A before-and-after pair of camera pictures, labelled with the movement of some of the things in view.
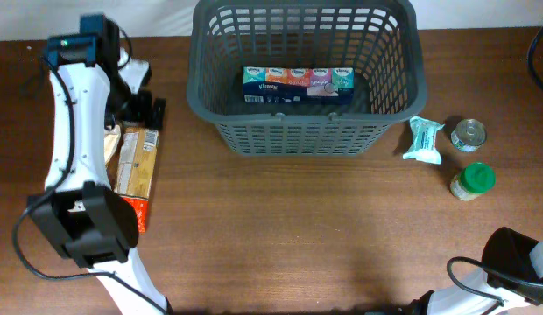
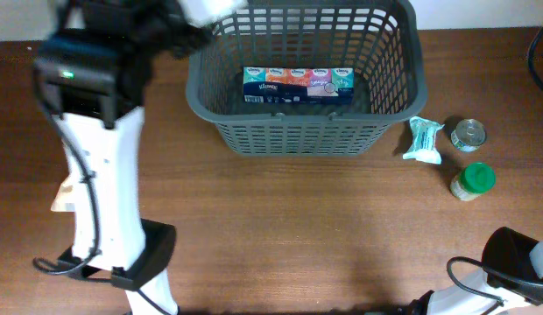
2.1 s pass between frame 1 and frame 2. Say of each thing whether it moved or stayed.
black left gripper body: moved
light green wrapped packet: stayed
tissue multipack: stayed
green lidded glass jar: stayed
